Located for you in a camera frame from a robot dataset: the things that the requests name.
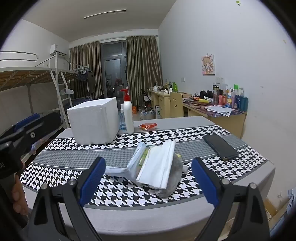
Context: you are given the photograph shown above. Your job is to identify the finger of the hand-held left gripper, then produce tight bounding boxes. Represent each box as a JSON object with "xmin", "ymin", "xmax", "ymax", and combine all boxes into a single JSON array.
[
  {"xmin": 13, "ymin": 112, "xmax": 62, "ymax": 154},
  {"xmin": 0, "ymin": 113, "xmax": 40, "ymax": 139}
]

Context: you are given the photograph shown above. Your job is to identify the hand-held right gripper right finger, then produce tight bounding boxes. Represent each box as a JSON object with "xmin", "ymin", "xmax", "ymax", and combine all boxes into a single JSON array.
[{"xmin": 191, "ymin": 157, "xmax": 271, "ymax": 241}]

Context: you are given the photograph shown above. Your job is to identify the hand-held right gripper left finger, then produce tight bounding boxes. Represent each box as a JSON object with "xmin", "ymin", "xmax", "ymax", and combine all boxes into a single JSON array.
[{"xmin": 28, "ymin": 157, "xmax": 107, "ymax": 241}]

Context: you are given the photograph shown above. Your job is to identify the grey sock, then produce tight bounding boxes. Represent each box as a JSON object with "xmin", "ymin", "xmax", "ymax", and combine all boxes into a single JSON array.
[{"xmin": 151, "ymin": 153, "xmax": 184, "ymax": 198}]

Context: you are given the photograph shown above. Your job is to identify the pale blue plastic packet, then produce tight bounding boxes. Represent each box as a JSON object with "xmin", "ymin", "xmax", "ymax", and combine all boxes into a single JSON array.
[{"xmin": 105, "ymin": 142, "xmax": 148, "ymax": 180}]

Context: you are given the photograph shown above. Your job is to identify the white foam box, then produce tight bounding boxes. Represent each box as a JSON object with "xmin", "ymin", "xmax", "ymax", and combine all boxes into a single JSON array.
[{"xmin": 67, "ymin": 97, "xmax": 119, "ymax": 145}]

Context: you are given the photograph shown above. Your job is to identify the clear plastic bag green contents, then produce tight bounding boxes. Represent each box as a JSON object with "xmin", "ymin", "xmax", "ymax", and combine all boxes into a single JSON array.
[{"xmin": 136, "ymin": 140, "xmax": 176, "ymax": 189}]

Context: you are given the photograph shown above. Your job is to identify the person's left hand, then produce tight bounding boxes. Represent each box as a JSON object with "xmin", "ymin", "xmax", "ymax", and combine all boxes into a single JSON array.
[{"xmin": 12, "ymin": 177, "xmax": 29, "ymax": 215}]

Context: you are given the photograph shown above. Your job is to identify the white bunk ladder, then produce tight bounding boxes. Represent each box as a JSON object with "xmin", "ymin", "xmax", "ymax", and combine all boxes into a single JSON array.
[{"xmin": 50, "ymin": 52, "xmax": 71, "ymax": 129}]

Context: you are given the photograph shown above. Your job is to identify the houndstooth patterned tablecloth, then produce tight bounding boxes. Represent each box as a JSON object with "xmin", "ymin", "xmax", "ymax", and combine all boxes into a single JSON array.
[{"xmin": 16, "ymin": 115, "xmax": 276, "ymax": 235}]

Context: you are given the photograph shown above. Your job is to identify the blue checked mattress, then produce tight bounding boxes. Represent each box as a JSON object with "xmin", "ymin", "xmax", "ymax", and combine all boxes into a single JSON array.
[{"xmin": 70, "ymin": 96, "xmax": 93, "ymax": 105}]

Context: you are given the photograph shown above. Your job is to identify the black smartphone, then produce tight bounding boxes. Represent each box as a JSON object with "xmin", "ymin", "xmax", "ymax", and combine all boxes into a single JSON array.
[{"xmin": 203, "ymin": 134, "xmax": 239, "ymax": 161}]

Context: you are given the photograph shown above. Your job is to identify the dark hanging clothes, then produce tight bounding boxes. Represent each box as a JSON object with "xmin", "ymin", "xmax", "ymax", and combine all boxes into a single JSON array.
[{"xmin": 77, "ymin": 70, "xmax": 96, "ymax": 93}]

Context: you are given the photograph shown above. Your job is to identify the clear plastic bottle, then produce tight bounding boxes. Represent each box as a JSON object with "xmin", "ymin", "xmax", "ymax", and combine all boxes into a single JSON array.
[{"xmin": 119, "ymin": 104, "xmax": 127, "ymax": 131}]

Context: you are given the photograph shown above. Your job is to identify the light wooden desk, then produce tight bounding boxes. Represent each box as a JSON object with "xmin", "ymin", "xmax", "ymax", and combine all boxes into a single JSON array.
[
  {"xmin": 183, "ymin": 97, "xmax": 247, "ymax": 139},
  {"xmin": 148, "ymin": 89, "xmax": 173, "ymax": 119}
]

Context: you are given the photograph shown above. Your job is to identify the white pump bottle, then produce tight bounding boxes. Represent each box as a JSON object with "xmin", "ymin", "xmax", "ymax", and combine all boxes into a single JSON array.
[{"xmin": 120, "ymin": 89, "xmax": 135, "ymax": 134}]

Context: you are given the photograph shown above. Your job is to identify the white air conditioner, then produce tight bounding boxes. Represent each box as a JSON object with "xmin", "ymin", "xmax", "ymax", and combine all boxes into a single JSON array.
[{"xmin": 50, "ymin": 44, "xmax": 66, "ymax": 55}]

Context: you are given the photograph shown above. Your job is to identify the printed paper sheets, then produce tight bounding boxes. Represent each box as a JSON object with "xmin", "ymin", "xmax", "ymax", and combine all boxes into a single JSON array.
[{"xmin": 205, "ymin": 105, "xmax": 233, "ymax": 117}]

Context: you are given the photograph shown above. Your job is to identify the brown curtain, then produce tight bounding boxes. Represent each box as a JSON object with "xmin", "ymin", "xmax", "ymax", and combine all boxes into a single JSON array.
[
  {"xmin": 70, "ymin": 40, "xmax": 103, "ymax": 98},
  {"xmin": 126, "ymin": 35, "xmax": 163, "ymax": 109}
]

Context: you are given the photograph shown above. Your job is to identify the red snack packet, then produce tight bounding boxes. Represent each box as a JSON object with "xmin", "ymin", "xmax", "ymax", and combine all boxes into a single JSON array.
[{"xmin": 138, "ymin": 123, "xmax": 158, "ymax": 131}]

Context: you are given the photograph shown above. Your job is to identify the wooden smiley chair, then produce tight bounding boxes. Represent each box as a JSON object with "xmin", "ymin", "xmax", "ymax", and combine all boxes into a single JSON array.
[{"xmin": 170, "ymin": 91, "xmax": 184, "ymax": 117}]

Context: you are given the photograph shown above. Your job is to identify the glass balcony door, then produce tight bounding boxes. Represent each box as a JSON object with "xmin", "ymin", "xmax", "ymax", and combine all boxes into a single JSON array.
[{"xmin": 102, "ymin": 42, "xmax": 127, "ymax": 100}]

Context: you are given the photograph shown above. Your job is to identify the grey waste bin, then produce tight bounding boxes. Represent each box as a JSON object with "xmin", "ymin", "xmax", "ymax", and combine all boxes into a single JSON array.
[{"xmin": 142, "ymin": 109, "xmax": 156, "ymax": 120}]

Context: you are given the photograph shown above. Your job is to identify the row of toiletry bottles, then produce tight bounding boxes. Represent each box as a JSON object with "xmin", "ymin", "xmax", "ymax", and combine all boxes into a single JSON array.
[{"xmin": 213, "ymin": 83, "xmax": 249, "ymax": 112}]

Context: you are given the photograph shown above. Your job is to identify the black folding chair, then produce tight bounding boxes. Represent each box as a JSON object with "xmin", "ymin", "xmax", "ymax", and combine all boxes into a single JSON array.
[{"xmin": 138, "ymin": 89, "xmax": 151, "ymax": 108}]

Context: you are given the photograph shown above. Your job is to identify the pile of desk clutter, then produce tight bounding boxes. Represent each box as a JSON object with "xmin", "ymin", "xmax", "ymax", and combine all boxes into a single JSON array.
[{"xmin": 151, "ymin": 82, "xmax": 173, "ymax": 94}]

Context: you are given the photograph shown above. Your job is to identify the ceiling tube light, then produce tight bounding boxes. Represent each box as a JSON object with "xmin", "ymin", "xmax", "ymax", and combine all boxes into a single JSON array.
[{"xmin": 84, "ymin": 9, "xmax": 127, "ymax": 19}]

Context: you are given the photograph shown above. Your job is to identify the cartoon wall poster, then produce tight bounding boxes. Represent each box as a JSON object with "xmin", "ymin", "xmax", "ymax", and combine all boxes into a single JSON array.
[{"xmin": 201, "ymin": 54, "xmax": 215, "ymax": 76}]

